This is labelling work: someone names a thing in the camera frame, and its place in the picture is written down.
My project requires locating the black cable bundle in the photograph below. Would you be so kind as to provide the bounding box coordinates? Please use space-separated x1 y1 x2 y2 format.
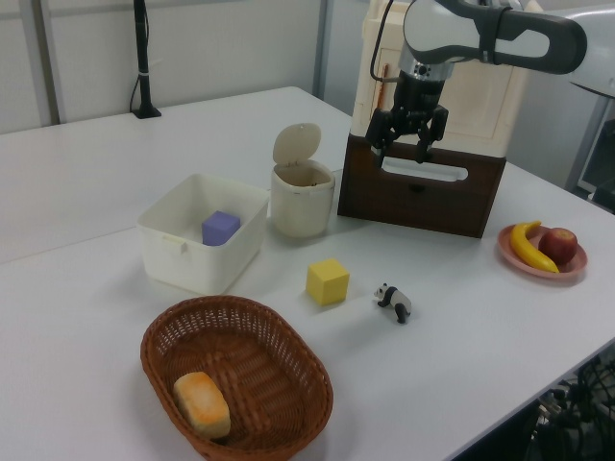
526 354 615 461

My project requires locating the dark brown wooden drawer box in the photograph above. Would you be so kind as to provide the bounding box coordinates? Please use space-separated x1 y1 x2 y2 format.
336 133 508 240

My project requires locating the panda toy figure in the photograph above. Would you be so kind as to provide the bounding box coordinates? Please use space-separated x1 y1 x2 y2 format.
372 282 413 325

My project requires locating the black pole stand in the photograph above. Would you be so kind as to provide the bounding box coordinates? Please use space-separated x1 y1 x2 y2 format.
129 0 162 120

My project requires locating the white plastic storage box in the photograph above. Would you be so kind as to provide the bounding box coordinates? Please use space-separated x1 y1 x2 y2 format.
135 173 270 296

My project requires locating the grey metal frame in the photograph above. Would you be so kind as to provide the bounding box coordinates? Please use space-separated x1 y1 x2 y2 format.
565 93 615 215

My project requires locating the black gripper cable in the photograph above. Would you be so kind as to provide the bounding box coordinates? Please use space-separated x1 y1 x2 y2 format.
368 0 403 84

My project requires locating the red toy apple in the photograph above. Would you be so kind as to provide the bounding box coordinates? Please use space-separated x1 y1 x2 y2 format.
537 227 578 264

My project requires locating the yellow toy banana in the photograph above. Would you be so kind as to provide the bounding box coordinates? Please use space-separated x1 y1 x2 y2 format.
508 220 561 275

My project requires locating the purple cube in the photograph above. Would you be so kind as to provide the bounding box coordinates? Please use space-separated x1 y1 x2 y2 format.
201 209 241 248

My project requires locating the cream trash can with lid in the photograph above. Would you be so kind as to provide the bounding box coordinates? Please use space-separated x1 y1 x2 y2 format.
269 122 336 239

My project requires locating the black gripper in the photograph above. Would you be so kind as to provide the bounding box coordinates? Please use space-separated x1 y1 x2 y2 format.
364 61 455 170

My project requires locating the yellow cube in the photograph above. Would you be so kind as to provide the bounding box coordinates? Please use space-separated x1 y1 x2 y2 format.
306 257 351 306

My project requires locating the brown wicker basket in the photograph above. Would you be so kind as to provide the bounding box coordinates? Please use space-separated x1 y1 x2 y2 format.
139 295 334 461

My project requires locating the pink plate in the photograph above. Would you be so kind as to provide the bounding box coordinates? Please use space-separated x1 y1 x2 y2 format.
497 224 589 284

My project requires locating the toy bread loaf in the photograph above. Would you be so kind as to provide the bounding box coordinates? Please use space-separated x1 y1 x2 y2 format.
172 371 232 440

